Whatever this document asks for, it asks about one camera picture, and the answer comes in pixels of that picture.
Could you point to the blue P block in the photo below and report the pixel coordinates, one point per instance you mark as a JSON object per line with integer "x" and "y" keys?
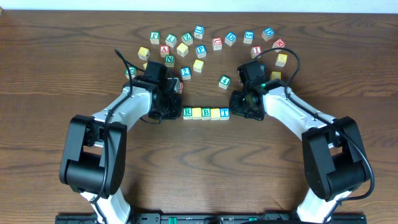
{"x": 201, "y": 51}

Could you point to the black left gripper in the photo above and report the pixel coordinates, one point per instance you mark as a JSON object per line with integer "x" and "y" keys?
{"x": 173, "y": 107}

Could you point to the yellow block upper left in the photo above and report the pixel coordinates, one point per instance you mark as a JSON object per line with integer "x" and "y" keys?
{"x": 143, "y": 53}

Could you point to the blue d block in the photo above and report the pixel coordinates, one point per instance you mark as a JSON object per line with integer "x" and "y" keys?
{"x": 230, "y": 38}
{"x": 267, "y": 34}

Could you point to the yellow C block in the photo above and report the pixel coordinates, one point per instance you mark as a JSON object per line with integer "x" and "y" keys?
{"x": 198, "y": 65}

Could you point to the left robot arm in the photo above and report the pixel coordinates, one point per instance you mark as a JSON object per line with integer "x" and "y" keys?
{"x": 94, "y": 155}

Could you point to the blue block top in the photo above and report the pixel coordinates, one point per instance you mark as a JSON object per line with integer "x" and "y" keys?
{"x": 199, "y": 32}

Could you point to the green Z block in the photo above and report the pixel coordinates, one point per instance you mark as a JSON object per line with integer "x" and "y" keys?
{"x": 187, "y": 38}

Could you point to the red M block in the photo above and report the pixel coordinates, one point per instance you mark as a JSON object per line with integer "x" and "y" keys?
{"x": 279, "y": 43}

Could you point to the green 4 block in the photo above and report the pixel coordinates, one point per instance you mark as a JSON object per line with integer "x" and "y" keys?
{"x": 224, "y": 82}

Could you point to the green B block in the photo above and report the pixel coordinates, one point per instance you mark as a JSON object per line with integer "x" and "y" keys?
{"x": 206, "y": 113}

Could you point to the yellow block far right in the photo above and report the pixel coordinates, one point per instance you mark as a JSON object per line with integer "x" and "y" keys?
{"x": 281, "y": 60}

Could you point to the yellow G block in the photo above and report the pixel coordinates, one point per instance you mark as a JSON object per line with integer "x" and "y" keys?
{"x": 276, "y": 75}

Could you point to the blue L block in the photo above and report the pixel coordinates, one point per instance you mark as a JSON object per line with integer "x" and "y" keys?
{"x": 263, "y": 68}

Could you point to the green R block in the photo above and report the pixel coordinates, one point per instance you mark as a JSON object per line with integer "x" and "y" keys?
{"x": 187, "y": 113}

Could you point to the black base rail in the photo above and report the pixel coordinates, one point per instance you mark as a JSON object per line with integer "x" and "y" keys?
{"x": 155, "y": 218}

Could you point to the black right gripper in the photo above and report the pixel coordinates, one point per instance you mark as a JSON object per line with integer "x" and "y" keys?
{"x": 234, "y": 107}

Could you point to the blue D block right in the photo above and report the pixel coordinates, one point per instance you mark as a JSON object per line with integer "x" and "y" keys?
{"x": 267, "y": 34}

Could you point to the red U block top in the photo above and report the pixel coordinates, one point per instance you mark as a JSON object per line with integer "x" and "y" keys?
{"x": 217, "y": 43}

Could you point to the green N block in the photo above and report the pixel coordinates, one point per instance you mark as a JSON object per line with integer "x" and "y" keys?
{"x": 169, "y": 60}

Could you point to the green L block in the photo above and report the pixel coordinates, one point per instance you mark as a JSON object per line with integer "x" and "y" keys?
{"x": 171, "y": 40}

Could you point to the yellow block upper middle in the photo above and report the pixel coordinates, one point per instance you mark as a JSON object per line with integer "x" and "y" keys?
{"x": 182, "y": 50}

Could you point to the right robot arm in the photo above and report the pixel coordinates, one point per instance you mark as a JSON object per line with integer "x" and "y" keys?
{"x": 335, "y": 162}

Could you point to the red I block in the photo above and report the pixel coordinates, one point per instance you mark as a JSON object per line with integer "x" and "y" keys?
{"x": 255, "y": 51}

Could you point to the yellow O block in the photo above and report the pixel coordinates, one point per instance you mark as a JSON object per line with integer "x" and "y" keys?
{"x": 196, "y": 113}
{"x": 215, "y": 114}

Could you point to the blue 2 block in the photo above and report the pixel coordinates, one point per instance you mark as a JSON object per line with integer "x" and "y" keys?
{"x": 185, "y": 73}

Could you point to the green A block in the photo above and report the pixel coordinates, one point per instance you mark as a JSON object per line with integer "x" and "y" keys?
{"x": 130, "y": 72}

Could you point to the blue S block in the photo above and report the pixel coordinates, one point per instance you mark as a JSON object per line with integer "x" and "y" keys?
{"x": 248, "y": 37}

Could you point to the blue T block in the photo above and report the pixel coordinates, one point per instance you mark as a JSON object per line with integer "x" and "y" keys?
{"x": 224, "y": 113}

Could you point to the green F block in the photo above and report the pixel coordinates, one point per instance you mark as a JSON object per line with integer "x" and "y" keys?
{"x": 155, "y": 37}

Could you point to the red A block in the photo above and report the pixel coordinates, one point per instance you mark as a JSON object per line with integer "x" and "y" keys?
{"x": 164, "y": 50}

